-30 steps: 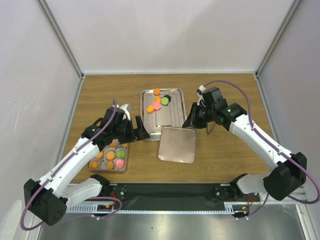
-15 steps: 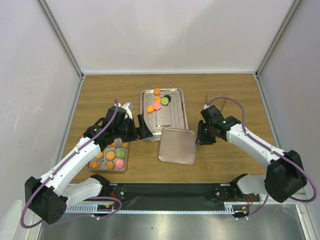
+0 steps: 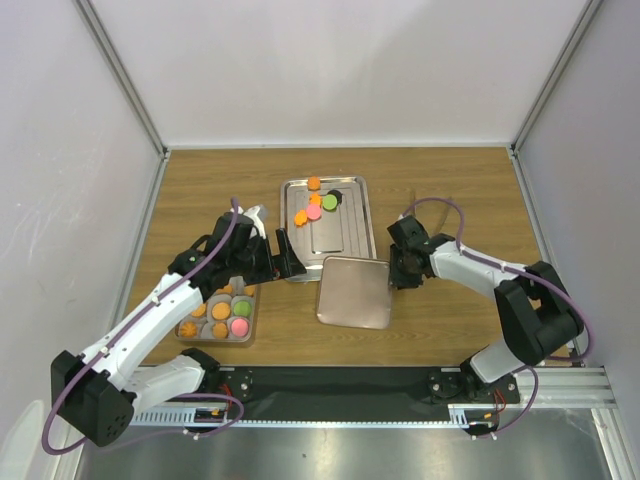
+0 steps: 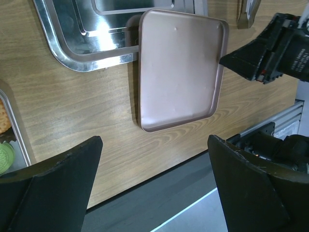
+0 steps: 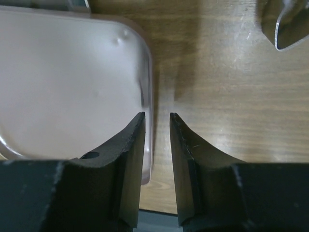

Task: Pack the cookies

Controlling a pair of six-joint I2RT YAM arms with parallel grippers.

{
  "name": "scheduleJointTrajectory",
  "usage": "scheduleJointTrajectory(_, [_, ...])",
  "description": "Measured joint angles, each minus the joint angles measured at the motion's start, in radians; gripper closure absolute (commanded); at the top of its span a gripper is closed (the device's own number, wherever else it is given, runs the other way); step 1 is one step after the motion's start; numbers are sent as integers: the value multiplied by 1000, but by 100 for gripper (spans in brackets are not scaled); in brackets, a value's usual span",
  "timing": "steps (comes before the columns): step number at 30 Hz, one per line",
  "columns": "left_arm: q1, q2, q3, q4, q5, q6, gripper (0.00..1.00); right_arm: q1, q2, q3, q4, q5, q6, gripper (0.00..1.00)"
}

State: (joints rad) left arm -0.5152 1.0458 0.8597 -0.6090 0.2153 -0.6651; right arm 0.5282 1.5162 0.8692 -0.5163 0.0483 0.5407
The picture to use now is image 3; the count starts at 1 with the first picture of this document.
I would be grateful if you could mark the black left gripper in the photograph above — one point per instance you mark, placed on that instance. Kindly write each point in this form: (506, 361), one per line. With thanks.
(288, 264)

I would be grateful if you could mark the orange swirl cookie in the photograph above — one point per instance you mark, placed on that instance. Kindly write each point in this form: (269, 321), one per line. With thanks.
(313, 183)

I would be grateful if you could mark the rose gold tin lid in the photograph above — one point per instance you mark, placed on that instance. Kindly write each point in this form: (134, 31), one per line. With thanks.
(354, 293)

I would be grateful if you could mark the rose gold cookie tin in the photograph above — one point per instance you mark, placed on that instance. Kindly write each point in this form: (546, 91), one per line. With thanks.
(206, 322)

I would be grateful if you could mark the silver metal baking tray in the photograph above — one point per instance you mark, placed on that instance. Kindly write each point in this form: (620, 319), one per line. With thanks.
(346, 231)

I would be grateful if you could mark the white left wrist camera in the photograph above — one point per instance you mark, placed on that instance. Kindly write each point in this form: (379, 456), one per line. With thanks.
(257, 214)

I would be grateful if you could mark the silver metal tongs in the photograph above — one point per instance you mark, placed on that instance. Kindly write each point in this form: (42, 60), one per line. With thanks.
(433, 215)

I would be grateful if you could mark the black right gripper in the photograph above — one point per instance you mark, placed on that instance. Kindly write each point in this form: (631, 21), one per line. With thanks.
(396, 278)

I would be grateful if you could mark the orange pumpkin cookie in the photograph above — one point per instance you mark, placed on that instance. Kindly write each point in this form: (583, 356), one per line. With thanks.
(220, 331)

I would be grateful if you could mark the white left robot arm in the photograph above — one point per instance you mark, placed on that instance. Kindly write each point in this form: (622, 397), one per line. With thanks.
(97, 391)

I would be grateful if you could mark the green round cookie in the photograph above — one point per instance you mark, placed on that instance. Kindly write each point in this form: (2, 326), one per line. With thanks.
(329, 202)
(242, 308)

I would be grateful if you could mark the orange leaf cookie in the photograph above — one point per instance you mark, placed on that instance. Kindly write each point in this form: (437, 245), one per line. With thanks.
(189, 330)

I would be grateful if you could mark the orange fish cookie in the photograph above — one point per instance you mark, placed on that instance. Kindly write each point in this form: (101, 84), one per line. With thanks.
(315, 199)
(300, 218)

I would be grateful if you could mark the pink round cookie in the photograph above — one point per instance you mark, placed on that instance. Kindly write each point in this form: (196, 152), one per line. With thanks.
(239, 327)
(313, 212)

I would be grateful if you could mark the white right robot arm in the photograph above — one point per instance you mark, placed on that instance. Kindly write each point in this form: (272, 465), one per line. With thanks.
(536, 314)

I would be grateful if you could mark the black sandwich cookie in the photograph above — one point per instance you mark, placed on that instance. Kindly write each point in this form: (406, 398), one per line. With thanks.
(337, 195)

